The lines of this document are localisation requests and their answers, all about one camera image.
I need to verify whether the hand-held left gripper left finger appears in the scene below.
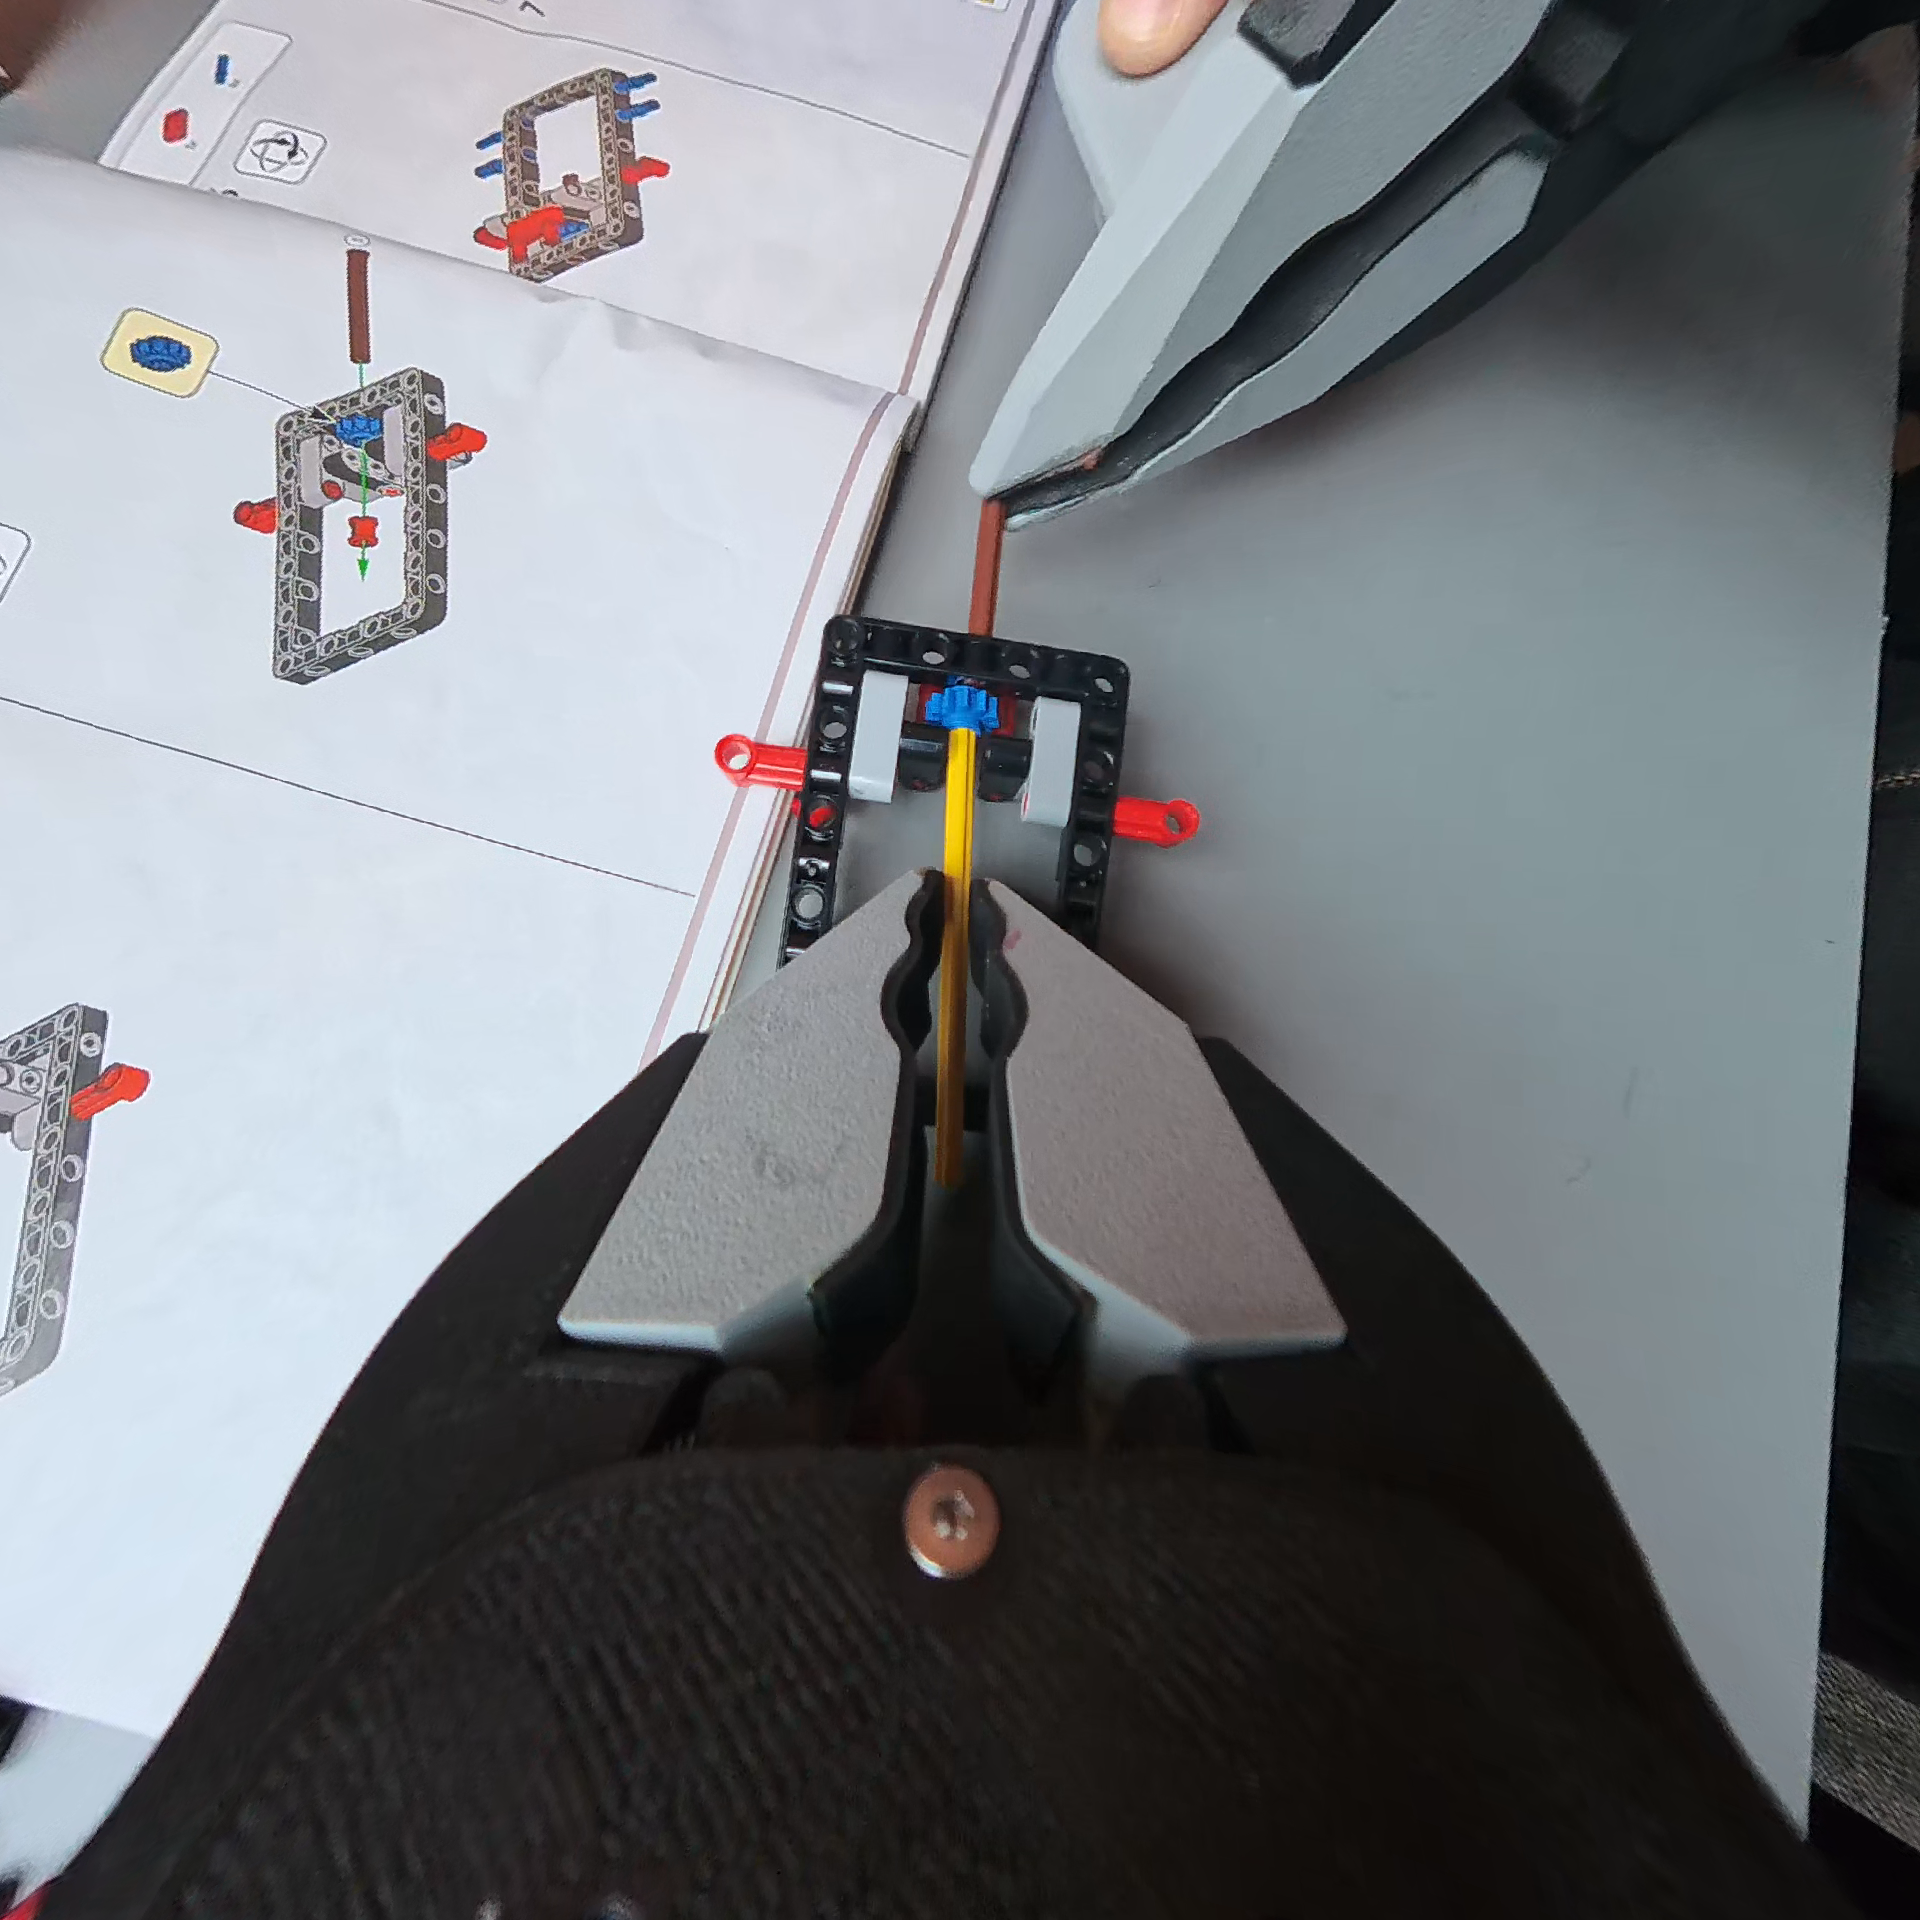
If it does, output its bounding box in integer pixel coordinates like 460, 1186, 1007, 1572
558, 870, 951, 1364

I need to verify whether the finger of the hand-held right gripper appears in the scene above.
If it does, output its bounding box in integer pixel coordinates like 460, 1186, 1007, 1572
1000, 150, 1555, 531
970, 0, 1614, 505

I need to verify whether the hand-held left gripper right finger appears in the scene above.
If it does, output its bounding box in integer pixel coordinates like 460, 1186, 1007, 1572
966, 877, 1347, 1373

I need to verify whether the brown lego axle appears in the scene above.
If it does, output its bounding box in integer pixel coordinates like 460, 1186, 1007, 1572
966, 451, 1114, 639

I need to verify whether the black lego frame assembly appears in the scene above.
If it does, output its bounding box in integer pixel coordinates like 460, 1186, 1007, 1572
710, 615, 1203, 975

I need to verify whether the yellow lego axle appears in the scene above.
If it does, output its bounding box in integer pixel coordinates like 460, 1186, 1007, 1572
932, 722, 984, 1186

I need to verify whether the lego instruction booklet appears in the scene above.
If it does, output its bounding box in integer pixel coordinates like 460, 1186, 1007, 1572
0, 0, 1074, 1734

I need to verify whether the person's right hand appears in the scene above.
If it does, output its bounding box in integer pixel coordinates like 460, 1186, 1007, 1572
1095, 0, 1243, 79

